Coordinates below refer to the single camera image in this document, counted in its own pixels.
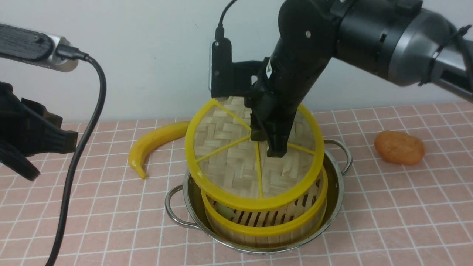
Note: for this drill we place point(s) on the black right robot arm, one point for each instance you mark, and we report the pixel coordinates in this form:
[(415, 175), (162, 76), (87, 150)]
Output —
[(396, 40)]

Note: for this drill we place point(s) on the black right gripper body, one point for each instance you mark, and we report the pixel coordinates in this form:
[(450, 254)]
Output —
[(255, 82)]

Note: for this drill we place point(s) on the woven bamboo steamer lid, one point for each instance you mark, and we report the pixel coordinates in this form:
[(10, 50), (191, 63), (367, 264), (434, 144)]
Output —
[(235, 171)]

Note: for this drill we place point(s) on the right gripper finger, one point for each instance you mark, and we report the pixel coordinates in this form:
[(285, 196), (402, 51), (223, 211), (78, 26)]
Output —
[(278, 134), (258, 130)]

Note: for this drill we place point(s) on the yellow toy banana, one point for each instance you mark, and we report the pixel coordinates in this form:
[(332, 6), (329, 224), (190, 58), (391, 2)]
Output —
[(151, 141)]

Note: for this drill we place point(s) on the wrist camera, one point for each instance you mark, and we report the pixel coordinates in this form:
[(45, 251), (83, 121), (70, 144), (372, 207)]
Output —
[(221, 70), (34, 47)]

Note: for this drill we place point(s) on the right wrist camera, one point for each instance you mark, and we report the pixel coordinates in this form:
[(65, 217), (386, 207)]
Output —
[(221, 70)]

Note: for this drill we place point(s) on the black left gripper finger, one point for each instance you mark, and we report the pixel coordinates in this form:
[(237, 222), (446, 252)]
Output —
[(13, 159)]

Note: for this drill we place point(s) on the stainless steel pot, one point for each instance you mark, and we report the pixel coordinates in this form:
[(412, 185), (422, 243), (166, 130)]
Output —
[(196, 209)]

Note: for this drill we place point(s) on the bamboo steamer yellow rim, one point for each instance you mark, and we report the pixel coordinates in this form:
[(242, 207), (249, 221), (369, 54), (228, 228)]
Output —
[(268, 229)]

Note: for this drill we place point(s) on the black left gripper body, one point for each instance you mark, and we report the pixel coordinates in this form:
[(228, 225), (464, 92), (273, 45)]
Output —
[(30, 128)]

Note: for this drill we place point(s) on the orange toy potato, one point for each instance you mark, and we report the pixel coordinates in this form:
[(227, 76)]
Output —
[(399, 148)]

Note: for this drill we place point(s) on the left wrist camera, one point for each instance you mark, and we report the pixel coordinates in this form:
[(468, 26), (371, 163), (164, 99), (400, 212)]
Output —
[(34, 47)]

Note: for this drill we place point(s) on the pink checkered tablecloth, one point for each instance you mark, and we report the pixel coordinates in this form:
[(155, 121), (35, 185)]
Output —
[(392, 215)]

